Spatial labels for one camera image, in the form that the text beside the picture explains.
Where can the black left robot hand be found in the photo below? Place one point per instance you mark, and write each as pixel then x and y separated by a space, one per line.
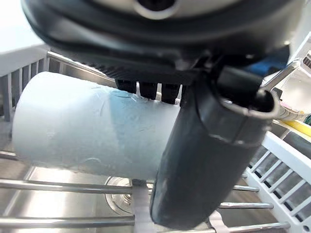
pixel 194 145

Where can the light blue plastic cup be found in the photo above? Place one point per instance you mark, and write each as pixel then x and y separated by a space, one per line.
pixel 77 126

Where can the white slatted dish basket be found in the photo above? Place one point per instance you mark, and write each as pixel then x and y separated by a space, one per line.
pixel 284 155

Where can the round steel sink drain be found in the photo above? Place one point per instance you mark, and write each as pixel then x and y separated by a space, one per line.
pixel 118 202

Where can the blue object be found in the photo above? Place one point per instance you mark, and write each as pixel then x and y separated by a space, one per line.
pixel 263 67

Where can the yellow flat utensil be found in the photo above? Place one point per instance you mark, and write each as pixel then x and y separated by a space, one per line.
pixel 299 127

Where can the grey slatted dish rack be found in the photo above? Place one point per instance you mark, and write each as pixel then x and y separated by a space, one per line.
pixel 9 92

